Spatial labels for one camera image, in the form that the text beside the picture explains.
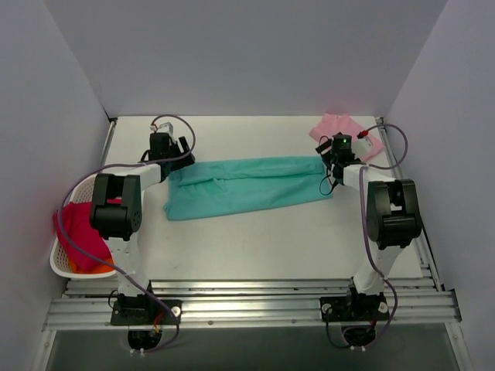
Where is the teal t shirt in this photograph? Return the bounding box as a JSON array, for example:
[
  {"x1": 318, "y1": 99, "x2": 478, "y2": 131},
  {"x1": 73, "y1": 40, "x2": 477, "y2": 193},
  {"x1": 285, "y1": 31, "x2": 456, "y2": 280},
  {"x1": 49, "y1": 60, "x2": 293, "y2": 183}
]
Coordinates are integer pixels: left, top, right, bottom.
[{"x1": 163, "y1": 156, "x2": 331, "y2": 221}]

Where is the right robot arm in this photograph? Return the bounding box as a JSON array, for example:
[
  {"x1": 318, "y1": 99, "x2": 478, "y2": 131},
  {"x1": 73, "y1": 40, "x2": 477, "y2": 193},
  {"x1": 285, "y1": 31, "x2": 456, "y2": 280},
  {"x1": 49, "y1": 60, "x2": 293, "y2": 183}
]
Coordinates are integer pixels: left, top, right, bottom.
[{"x1": 316, "y1": 132, "x2": 422, "y2": 319}]

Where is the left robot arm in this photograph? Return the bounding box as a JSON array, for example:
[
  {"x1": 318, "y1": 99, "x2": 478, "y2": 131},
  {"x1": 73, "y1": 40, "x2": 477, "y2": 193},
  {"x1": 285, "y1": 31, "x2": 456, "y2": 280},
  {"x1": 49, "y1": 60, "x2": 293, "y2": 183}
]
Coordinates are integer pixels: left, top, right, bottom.
[{"x1": 90, "y1": 131, "x2": 195, "y2": 324}]

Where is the folded pink t shirt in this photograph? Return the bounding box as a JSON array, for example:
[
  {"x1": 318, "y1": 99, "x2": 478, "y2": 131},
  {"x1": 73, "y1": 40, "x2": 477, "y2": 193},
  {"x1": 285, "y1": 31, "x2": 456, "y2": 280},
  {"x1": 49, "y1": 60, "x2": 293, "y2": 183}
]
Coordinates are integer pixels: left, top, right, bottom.
[{"x1": 309, "y1": 114, "x2": 384, "y2": 162}]

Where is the white plastic laundry basket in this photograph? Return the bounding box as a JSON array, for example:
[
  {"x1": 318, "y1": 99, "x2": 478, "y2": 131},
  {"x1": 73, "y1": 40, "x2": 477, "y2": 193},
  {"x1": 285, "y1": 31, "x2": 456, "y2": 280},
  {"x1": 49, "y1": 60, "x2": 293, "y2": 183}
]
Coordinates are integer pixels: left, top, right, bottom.
[{"x1": 49, "y1": 175, "x2": 116, "y2": 281}]

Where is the crimson t shirt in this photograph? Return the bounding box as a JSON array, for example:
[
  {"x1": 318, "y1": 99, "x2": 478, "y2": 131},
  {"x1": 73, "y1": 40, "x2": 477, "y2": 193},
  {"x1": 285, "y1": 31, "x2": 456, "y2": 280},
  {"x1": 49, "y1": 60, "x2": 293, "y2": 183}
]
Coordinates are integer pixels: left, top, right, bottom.
[{"x1": 53, "y1": 202, "x2": 113, "y2": 270}]

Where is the orange t shirt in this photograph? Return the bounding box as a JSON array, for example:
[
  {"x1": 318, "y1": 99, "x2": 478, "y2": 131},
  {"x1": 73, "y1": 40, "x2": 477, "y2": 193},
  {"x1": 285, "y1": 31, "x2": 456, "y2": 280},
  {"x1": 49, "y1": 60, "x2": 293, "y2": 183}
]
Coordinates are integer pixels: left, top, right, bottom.
[{"x1": 68, "y1": 258, "x2": 114, "y2": 274}]

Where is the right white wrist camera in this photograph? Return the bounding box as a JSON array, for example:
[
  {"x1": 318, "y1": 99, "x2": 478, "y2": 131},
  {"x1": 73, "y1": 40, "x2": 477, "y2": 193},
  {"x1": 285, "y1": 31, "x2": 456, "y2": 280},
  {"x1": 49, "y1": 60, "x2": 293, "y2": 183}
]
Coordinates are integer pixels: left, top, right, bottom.
[{"x1": 352, "y1": 131, "x2": 374, "y2": 158}]

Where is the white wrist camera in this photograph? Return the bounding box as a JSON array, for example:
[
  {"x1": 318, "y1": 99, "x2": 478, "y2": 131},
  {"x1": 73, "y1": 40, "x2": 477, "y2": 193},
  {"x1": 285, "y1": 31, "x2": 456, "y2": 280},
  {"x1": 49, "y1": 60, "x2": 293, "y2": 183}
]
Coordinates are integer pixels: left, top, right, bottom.
[
  {"x1": 352, "y1": 131, "x2": 374, "y2": 158},
  {"x1": 150, "y1": 122, "x2": 174, "y2": 135}
]

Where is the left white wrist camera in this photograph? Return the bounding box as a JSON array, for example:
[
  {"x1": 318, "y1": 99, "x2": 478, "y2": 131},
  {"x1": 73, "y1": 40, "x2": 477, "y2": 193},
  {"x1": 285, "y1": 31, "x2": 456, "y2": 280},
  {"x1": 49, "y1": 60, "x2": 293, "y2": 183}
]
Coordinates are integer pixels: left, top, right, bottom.
[{"x1": 150, "y1": 122, "x2": 174, "y2": 135}]

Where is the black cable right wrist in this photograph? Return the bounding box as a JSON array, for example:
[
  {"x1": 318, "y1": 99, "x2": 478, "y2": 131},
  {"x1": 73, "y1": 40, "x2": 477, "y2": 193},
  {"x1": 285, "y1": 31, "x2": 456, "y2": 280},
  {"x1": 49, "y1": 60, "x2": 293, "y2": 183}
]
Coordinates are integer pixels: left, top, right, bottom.
[{"x1": 318, "y1": 162, "x2": 337, "y2": 196}]

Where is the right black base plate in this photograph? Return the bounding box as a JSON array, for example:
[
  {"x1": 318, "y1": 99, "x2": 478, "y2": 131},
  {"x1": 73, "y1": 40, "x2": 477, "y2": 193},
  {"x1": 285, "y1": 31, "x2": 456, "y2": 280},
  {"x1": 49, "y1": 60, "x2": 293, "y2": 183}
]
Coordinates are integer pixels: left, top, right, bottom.
[{"x1": 319, "y1": 294, "x2": 390, "y2": 322}]

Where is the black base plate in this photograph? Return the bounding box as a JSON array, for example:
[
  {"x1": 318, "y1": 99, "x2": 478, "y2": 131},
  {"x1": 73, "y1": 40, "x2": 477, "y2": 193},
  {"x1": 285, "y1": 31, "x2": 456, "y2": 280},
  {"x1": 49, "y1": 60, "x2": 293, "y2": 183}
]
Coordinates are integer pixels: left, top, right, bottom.
[
  {"x1": 319, "y1": 294, "x2": 390, "y2": 322},
  {"x1": 110, "y1": 296, "x2": 182, "y2": 326}
]

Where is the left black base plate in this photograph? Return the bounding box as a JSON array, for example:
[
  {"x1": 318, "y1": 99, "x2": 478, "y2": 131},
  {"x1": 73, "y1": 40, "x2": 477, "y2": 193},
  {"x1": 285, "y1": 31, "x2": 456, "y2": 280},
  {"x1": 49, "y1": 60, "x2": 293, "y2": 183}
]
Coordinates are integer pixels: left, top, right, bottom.
[{"x1": 110, "y1": 296, "x2": 182, "y2": 326}]

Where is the aluminium rail frame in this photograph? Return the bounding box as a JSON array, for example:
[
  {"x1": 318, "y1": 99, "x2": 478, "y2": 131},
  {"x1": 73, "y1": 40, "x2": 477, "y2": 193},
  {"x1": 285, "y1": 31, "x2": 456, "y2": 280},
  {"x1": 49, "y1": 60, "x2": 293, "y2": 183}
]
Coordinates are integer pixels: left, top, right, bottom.
[{"x1": 44, "y1": 115, "x2": 461, "y2": 331}]

